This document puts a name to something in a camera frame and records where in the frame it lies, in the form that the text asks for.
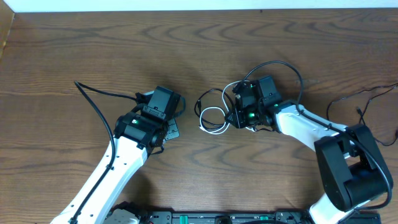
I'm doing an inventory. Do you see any white cable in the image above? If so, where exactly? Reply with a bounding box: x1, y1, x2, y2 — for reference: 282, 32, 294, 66
198, 80, 259, 136

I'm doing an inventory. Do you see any thick black cable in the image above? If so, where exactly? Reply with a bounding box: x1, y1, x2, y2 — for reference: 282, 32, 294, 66
194, 88, 236, 130

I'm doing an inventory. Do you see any thin black cable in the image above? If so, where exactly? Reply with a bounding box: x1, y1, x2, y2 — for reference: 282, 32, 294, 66
325, 82, 398, 147

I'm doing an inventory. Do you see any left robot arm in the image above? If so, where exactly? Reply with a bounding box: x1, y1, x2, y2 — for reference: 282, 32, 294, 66
52, 86, 185, 223

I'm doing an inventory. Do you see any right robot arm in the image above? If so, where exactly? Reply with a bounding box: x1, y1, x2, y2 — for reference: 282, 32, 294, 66
226, 76, 394, 223

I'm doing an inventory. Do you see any left camera cable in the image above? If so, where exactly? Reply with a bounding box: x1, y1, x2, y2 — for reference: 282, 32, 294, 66
68, 80, 139, 224

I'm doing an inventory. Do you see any camera cable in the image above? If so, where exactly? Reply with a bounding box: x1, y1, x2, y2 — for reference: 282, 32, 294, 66
68, 80, 139, 224
233, 60, 393, 210

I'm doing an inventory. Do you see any right camera cable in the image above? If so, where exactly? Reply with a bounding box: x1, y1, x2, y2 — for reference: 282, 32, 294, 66
233, 60, 393, 210

